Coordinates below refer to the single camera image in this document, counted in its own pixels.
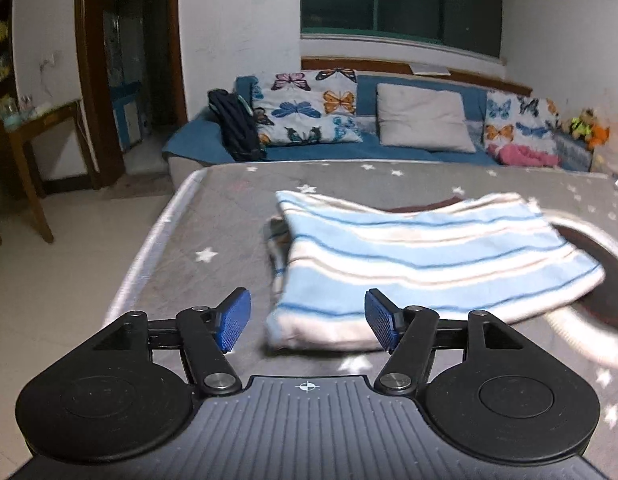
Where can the dark green window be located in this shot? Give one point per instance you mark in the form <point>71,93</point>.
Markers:
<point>469,25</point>

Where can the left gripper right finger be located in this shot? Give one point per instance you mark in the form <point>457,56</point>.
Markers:
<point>385,319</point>

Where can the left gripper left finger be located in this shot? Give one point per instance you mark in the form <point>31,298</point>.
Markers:
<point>230,318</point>

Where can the pink cloth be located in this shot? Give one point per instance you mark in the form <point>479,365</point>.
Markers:
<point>516,155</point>

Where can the butterfly pillow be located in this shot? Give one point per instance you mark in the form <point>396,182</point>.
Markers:
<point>521,121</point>
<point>306,108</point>

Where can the left butterfly pillow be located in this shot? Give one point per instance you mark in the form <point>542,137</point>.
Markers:
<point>306,108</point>

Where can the blue sofa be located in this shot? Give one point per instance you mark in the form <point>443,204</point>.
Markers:
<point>200,140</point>

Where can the dark wooden shelf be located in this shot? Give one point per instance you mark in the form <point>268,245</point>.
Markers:
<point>7,75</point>

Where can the wooden side table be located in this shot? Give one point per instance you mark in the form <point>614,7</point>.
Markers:
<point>19,134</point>

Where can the blue striped knit garment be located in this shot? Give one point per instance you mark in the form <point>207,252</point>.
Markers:
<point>496,253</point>

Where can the plain white pillow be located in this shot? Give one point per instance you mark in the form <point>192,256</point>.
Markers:
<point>430,120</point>

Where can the book on window ledge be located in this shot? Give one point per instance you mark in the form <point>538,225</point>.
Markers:
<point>429,70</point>

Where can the plush toy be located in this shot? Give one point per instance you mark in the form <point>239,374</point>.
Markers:
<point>587,128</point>

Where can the black backpack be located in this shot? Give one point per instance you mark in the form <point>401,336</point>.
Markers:
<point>237,124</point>

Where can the right butterfly pillow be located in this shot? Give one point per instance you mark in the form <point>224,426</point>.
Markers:
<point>521,121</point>

